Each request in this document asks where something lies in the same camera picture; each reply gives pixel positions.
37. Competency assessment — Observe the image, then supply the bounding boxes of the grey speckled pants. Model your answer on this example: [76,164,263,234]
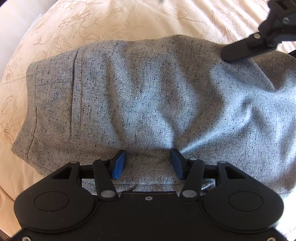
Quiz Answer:
[12,35,295,197]

